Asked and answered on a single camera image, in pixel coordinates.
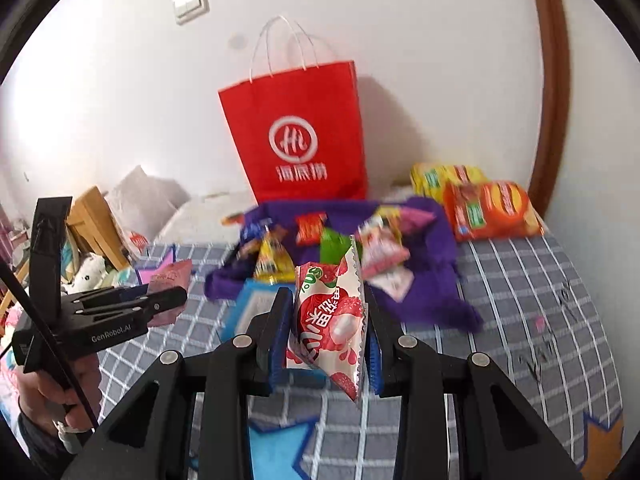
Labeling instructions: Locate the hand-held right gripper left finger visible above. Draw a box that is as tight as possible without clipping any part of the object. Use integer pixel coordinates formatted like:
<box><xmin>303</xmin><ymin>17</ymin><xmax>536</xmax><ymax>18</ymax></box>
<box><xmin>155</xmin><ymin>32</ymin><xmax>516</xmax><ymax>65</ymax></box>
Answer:
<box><xmin>60</xmin><ymin>287</ymin><xmax>296</xmax><ymax>480</ymax></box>

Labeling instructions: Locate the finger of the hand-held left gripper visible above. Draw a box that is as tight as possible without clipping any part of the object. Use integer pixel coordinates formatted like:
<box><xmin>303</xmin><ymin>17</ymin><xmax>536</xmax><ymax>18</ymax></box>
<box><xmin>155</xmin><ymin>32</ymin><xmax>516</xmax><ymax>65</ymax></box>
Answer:
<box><xmin>75</xmin><ymin>286</ymin><xmax>189</xmax><ymax>322</ymax></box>
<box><xmin>74</xmin><ymin>283</ymin><xmax>152</xmax><ymax>304</ymax></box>

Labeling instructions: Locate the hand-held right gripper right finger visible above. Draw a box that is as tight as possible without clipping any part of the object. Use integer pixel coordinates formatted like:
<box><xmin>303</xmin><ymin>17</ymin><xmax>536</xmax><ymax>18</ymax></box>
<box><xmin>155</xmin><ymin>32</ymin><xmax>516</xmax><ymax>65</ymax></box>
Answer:
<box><xmin>362</xmin><ymin>282</ymin><xmax>584</xmax><ymax>480</ymax></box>

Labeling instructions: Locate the white strawberry snack packet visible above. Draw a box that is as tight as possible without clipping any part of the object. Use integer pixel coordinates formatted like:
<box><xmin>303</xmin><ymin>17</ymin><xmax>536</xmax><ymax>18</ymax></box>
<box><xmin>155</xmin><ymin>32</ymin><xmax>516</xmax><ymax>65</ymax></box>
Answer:
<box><xmin>285</xmin><ymin>234</ymin><xmax>369</xmax><ymax>404</ymax></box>

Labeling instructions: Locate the yellow dotted snack packet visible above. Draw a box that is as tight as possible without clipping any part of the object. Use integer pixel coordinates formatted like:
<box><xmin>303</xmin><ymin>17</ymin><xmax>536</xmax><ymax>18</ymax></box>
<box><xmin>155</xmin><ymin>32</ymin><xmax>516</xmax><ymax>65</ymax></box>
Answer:
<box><xmin>253</xmin><ymin>229</ymin><xmax>295</xmax><ymax>282</ymax></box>

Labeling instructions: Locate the blue snack packet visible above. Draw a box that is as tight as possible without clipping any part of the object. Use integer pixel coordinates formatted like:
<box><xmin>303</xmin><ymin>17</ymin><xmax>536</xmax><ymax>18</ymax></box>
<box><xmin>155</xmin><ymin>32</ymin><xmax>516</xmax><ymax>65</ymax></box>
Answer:
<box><xmin>238</xmin><ymin>209</ymin><xmax>275</xmax><ymax>256</ymax></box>

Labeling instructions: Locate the white red snack packet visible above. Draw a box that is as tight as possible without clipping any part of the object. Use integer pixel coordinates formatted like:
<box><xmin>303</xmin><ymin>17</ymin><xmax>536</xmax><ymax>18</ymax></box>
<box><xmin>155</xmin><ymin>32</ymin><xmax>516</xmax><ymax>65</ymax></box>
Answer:
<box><xmin>355</xmin><ymin>224</ymin><xmax>412</xmax><ymax>281</ymax></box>

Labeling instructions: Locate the yellow green snack packet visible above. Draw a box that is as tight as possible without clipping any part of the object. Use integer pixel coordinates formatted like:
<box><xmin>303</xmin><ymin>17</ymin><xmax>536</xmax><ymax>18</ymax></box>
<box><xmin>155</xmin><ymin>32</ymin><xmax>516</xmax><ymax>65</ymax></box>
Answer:
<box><xmin>372</xmin><ymin>207</ymin><xmax>404</xmax><ymax>241</ymax></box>

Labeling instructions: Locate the pink yellow snack packet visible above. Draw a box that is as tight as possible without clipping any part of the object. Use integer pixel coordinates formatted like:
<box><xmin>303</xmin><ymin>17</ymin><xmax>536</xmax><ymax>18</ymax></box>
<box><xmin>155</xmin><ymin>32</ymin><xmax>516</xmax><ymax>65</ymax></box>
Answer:
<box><xmin>397</xmin><ymin>206</ymin><xmax>437</xmax><ymax>237</ymax></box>

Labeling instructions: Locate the person's left forearm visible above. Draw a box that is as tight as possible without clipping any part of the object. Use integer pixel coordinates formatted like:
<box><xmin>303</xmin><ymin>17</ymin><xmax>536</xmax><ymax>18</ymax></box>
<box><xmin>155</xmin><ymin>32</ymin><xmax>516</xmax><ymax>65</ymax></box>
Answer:
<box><xmin>14</xmin><ymin>400</ymin><xmax>97</xmax><ymax>480</ymax></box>

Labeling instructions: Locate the person's left hand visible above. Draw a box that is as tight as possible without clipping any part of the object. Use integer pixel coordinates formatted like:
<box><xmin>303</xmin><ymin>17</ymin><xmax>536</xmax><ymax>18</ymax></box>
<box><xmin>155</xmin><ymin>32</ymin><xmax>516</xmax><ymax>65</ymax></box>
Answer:
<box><xmin>19</xmin><ymin>354</ymin><xmax>104</xmax><ymax>434</ymax></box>

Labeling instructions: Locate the blue tissue box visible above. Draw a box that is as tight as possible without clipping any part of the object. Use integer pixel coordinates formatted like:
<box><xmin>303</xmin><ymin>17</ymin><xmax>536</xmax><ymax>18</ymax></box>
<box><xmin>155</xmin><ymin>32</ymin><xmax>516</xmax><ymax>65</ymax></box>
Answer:
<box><xmin>218</xmin><ymin>279</ymin><xmax>281</xmax><ymax>346</ymax></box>

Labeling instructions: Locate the pink printed blanket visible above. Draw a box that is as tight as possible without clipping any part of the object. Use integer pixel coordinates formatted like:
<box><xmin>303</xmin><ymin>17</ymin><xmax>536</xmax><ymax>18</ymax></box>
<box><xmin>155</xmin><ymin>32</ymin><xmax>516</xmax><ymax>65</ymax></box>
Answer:
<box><xmin>0</xmin><ymin>305</ymin><xmax>24</xmax><ymax>412</ymax></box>

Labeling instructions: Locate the pale pink white snack packet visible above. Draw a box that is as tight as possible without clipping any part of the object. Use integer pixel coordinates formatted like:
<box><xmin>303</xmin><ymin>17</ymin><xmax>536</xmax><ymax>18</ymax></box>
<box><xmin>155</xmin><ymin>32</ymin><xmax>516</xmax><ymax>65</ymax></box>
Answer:
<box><xmin>372</xmin><ymin>264</ymin><xmax>417</xmax><ymax>304</ymax></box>

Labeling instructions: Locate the wooden chair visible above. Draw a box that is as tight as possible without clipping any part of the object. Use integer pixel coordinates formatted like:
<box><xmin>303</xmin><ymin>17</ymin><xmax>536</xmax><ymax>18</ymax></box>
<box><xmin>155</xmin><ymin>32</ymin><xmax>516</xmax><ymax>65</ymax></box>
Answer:
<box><xmin>64</xmin><ymin>185</ymin><xmax>132</xmax><ymax>271</ymax></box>

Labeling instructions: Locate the purple cloth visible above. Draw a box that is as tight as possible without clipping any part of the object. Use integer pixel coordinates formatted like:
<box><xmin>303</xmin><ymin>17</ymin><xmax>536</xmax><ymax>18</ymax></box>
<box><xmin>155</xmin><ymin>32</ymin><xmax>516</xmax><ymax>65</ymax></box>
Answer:
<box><xmin>203</xmin><ymin>197</ymin><xmax>484</xmax><ymax>334</ymax></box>

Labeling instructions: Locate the white fruit print blanket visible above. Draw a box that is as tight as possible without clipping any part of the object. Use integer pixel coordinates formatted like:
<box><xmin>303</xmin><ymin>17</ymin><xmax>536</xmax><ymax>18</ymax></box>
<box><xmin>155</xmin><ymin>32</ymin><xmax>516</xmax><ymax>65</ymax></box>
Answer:
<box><xmin>154</xmin><ymin>189</ymin><xmax>261</xmax><ymax>246</ymax></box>

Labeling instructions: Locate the wristwatch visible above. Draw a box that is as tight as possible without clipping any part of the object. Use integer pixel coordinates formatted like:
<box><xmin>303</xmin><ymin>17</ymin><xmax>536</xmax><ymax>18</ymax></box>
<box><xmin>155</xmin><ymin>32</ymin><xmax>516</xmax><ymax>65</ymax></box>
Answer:
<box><xmin>56</xmin><ymin>419</ymin><xmax>94</xmax><ymax>454</ymax></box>

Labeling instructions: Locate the blue paper star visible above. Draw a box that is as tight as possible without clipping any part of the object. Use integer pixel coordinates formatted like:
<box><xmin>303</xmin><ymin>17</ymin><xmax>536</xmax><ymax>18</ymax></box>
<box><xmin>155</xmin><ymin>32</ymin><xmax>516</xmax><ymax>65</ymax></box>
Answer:
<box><xmin>187</xmin><ymin>417</ymin><xmax>321</xmax><ymax>480</ymax></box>

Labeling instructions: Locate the grey checked bed sheet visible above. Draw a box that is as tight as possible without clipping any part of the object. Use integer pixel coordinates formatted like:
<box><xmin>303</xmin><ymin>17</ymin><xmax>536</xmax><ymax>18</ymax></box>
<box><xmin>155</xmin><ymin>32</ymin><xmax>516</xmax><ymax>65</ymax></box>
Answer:
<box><xmin>94</xmin><ymin>230</ymin><xmax>627</xmax><ymax>480</ymax></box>

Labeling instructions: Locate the yellow chips bag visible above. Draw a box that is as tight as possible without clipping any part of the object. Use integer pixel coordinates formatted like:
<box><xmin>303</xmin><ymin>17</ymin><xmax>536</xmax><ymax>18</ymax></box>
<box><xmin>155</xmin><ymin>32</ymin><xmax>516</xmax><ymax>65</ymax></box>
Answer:
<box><xmin>409</xmin><ymin>162</ymin><xmax>486</xmax><ymax>204</ymax></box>

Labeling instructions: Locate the orange chips bag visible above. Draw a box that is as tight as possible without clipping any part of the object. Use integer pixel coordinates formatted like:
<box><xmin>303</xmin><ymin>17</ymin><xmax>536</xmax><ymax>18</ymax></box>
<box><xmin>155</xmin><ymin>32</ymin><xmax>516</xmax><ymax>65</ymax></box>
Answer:
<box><xmin>442</xmin><ymin>179</ymin><xmax>546</xmax><ymax>242</ymax></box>

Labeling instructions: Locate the red paper bag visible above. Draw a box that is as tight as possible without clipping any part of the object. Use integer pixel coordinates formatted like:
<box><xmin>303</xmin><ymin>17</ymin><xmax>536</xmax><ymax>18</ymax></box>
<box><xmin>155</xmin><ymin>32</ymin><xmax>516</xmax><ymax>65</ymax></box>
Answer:
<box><xmin>217</xmin><ymin>15</ymin><xmax>370</xmax><ymax>206</ymax></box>

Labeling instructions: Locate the orange paper star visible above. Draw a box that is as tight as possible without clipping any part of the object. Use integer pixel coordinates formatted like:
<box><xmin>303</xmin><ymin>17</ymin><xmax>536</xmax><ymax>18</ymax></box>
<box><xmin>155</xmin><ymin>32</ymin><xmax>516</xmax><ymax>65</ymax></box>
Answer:
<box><xmin>582</xmin><ymin>402</ymin><xmax>626</xmax><ymax>480</ymax></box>

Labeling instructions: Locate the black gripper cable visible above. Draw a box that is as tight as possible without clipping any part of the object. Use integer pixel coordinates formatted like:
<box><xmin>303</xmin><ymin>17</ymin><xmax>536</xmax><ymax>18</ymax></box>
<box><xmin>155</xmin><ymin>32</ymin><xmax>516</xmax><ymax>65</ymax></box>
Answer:
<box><xmin>0</xmin><ymin>257</ymin><xmax>100</xmax><ymax>429</ymax></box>

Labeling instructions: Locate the white light switch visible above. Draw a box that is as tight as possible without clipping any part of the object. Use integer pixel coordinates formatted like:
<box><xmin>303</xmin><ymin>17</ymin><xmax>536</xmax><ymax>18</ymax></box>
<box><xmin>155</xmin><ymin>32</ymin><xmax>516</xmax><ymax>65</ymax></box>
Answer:
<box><xmin>172</xmin><ymin>0</ymin><xmax>210</xmax><ymax>25</ymax></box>

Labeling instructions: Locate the brown wooden door frame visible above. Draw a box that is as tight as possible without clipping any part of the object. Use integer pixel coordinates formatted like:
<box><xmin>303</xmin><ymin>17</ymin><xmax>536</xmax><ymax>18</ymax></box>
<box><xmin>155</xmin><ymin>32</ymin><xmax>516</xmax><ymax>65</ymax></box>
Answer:
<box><xmin>524</xmin><ymin>0</ymin><xmax>571</xmax><ymax>219</ymax></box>

